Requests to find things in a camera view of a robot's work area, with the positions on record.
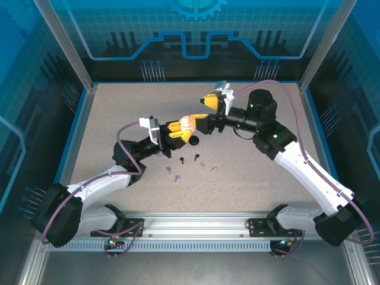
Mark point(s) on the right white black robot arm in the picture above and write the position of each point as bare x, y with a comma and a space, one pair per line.
308, 175

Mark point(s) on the aluminium side rail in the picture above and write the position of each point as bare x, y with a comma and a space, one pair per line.
76, 139
314, 139

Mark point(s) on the aluminium frame post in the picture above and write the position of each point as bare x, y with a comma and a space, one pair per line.
70, 50
324, 44

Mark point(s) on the small LED circuit board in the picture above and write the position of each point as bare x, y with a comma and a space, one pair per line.
112, 243
286, 243

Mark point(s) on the black earbud charging case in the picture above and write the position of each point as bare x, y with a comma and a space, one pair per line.
194, 141

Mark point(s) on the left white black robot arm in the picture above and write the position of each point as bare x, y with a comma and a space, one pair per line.
98, 182

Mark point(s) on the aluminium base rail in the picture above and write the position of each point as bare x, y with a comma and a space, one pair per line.
196, 224

